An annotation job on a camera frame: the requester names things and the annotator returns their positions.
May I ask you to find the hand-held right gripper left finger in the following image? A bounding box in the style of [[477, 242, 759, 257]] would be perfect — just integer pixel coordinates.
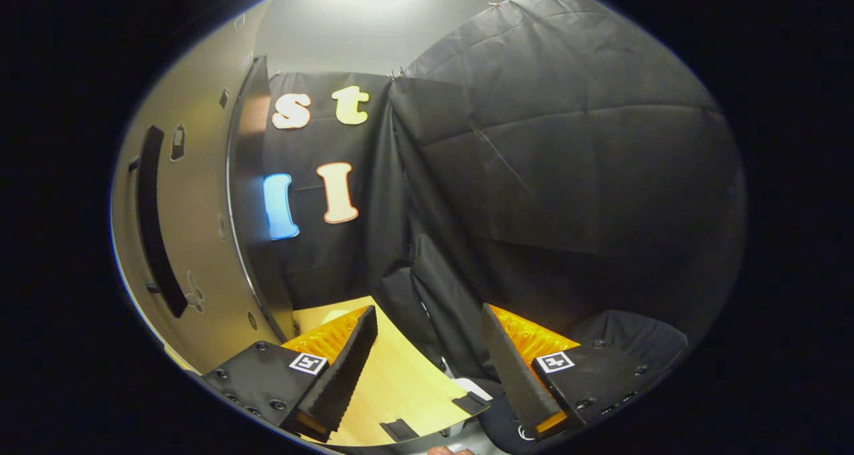
[[201, 305, 378, 442]]

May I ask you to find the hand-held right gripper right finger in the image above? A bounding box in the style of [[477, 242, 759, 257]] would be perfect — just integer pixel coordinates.
[[482, 303, 653, 441]]

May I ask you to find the grey cabinet door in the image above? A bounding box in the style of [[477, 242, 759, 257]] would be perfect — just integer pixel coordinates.
[[110, 1, 268, 376]]

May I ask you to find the black door handle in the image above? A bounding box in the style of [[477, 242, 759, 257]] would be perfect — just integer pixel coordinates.
[[128, 125, 189, 319]]

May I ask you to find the black table edge clip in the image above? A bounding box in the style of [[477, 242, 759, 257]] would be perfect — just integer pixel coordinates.
[[380, 418, 420, 442], [452, 392, 491, 416]]

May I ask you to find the black backdrop cloth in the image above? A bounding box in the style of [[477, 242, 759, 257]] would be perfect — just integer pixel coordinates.
[[257, 0, 748, 376]]

